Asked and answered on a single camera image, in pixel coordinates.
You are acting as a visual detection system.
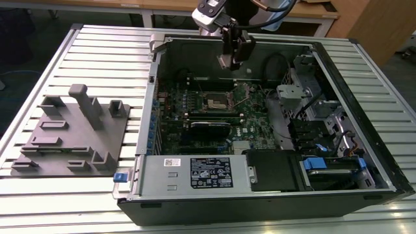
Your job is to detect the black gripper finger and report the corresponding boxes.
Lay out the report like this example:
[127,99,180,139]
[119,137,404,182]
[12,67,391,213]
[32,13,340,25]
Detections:
[221,25,237,58]
[231,31,255,72]

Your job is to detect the silver CPU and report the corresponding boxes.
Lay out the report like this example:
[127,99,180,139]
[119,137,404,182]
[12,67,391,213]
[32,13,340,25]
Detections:
[216,55,233,71]

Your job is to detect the CPU socket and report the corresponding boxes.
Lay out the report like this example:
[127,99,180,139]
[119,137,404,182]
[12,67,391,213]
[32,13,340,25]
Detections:
[200,91,237,114]

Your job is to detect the metal drive cage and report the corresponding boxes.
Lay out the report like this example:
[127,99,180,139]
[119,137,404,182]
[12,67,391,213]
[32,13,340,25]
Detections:
[283,55,331,122]

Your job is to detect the wooden desk white legs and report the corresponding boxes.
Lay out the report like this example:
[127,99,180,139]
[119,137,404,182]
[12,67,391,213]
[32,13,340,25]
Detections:
[143,0,340,37]

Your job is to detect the green motherboard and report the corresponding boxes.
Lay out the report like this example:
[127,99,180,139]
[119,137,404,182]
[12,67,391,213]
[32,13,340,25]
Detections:
[155,79,284,156]

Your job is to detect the black graphics card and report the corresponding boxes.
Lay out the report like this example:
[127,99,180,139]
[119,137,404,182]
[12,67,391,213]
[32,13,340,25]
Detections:
[189,121,233,140]

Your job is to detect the small silver heatsink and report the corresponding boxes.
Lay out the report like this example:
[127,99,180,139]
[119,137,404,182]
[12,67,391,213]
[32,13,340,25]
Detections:
[232,140,255,150]

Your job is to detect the wooden cabinet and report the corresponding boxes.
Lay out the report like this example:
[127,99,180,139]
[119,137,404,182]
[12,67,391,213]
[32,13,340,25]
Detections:
[327,0,416,66]

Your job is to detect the black power supply label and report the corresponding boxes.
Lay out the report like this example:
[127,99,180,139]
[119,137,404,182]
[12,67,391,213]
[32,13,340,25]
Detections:
[189,157,235,189]

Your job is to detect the hard disk in blue carrier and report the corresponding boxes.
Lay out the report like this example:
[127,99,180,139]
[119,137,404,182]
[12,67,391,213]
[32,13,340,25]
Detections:
[300,157,367,191]

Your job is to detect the silver power supply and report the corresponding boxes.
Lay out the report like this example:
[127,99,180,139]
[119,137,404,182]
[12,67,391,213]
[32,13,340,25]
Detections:
[135,155,253,197]

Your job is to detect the grey parts rack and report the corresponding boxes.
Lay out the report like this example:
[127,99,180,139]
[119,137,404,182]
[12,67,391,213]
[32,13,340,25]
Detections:
[9,84,132,177]

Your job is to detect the black PC case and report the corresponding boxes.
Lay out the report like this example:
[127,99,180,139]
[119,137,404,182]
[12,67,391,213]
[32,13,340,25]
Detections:
[112,34,416,227]

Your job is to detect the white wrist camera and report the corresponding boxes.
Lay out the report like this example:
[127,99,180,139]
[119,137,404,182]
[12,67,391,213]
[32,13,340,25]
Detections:
[191,0,229,32]

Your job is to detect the thick black cable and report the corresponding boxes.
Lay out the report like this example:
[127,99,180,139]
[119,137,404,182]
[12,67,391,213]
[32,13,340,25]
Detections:
[263,52,291,89]

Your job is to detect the grey case handle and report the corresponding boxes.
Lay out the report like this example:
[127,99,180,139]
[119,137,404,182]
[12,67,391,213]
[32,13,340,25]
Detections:
[148,34,167,53]

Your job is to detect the silver metal bracket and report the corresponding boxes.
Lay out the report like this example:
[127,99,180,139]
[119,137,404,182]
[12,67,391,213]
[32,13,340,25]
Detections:
[276,84,311,108]

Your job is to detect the thin black cable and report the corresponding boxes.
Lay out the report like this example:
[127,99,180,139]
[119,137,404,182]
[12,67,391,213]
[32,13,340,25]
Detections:
[293,92,323,121]

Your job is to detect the black plastic bracket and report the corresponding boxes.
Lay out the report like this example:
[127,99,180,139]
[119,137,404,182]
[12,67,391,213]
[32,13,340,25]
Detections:
[287,119,336,151]

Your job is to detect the wooden desk grey frame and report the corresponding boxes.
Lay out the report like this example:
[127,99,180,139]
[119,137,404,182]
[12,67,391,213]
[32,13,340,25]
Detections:
[0,0,153,27]

